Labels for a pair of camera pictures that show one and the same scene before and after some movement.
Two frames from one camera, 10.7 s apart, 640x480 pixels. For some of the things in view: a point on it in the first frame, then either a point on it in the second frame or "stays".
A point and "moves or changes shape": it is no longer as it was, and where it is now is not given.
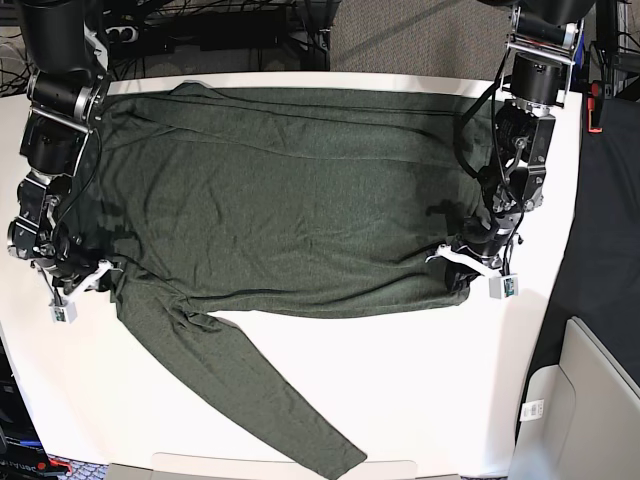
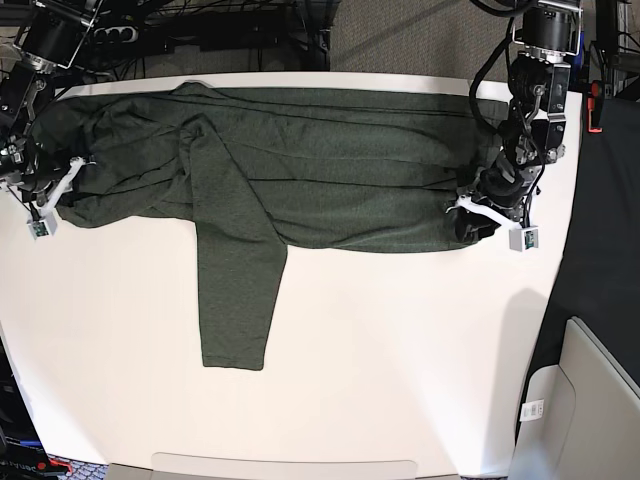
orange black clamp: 595,108 stays
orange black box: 22,456 stays
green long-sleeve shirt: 279,200 moves or changes shape
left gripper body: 66,258 -> 33,166
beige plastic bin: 579,419 stays
